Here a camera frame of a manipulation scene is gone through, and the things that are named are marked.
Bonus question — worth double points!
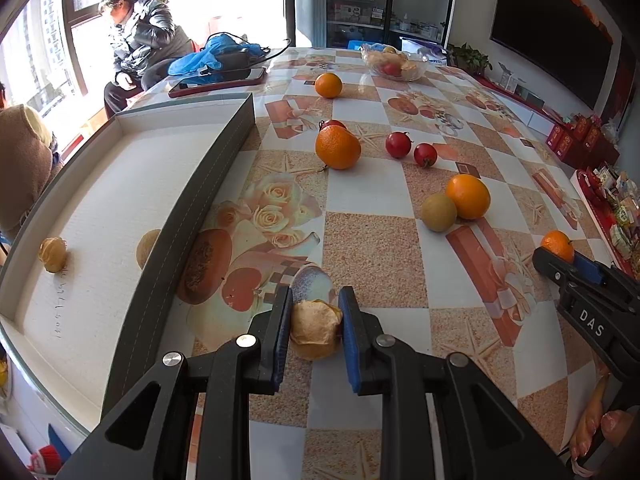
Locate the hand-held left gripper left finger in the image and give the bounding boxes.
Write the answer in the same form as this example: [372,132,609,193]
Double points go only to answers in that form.
[55,286,296,480]

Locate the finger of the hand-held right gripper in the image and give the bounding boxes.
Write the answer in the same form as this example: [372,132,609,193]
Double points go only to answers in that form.
[572,251,610,285]
[531,246,572,287]

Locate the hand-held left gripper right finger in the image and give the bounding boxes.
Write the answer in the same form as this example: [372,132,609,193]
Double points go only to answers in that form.
[338,286,576,480]

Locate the orange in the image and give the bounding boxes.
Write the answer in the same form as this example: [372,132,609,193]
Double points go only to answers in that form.
[445,173,492,221]
[314,72,344,99]
[540,230,576,263]
[314,125,362,171]

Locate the wrinkled tan dried fruit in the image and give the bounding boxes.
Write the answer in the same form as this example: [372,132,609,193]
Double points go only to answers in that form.
[39,236,69,274]
[290,299,345,361]

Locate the grey shallow box white lining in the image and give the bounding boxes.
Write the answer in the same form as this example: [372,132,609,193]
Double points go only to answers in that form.
[0,92,256,436]

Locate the person's right hand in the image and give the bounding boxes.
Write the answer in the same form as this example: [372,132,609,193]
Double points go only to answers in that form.
[567,375,640,478]

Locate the red tray of snacks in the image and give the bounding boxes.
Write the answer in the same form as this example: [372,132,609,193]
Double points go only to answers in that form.
[572,165,640,276]

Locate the tan round pear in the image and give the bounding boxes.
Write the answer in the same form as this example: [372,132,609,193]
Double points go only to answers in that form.
[420,192,458,233]

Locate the row of red gift boxes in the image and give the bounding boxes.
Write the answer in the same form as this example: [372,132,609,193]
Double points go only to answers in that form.
[545,115,621,168]

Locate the round tan fruit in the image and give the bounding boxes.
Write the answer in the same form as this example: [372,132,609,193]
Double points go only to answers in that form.
[136,229,162,270]

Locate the green potted plant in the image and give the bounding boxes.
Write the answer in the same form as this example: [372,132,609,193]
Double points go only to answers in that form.
[447,42,493,77]

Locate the glass fruit bowl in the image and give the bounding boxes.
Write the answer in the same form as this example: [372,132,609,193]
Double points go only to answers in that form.
[361,43,430,82]

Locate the white and blue plastic bag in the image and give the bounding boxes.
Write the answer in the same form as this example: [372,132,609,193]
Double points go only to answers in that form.
[400,37,448,66]

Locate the red knitted cloth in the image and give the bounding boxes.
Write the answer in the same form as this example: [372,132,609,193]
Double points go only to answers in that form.
[27,444,63,476]

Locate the tablet in red case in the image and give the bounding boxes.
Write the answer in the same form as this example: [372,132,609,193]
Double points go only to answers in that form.
[167,66,267,98]

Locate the black bag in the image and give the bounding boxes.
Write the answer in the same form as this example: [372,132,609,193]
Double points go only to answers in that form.
[210,49,251,73]

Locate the blue cloth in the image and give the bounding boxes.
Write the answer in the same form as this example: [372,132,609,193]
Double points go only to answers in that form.
[167,32,271,81]

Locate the glass door display cabinet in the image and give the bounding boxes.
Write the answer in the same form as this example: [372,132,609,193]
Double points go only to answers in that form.
[295,0,458,51]

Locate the black wall television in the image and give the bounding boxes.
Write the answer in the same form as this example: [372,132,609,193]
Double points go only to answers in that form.
[490,0,615,111]

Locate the black cable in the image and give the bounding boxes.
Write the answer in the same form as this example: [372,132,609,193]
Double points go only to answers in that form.
[240,37,292,68]

